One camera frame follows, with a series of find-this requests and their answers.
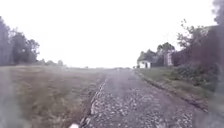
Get white building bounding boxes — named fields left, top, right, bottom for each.
left=137, top=59, right=153, bottom=70

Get pale kerb strip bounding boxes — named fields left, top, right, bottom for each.
left=79, top=78, right=109, bottom=128

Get grey gravel road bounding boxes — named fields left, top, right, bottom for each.
left=77, top=68, right=209, bottom=128

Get green grass verge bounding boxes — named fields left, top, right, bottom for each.
left=134, top=66, right=224, bottom=113

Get dry grass field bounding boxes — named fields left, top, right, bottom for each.
left=0, top=64, right=109, bottom=128

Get robot's own part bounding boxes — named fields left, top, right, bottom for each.
left=68, top=123, right=80, bottom=128

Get trees and bushes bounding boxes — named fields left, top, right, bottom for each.
left=137, top=0, right=224, bottom=93

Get group of dark trees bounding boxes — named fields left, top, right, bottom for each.
left=0, top=15, right=41, bottom=66

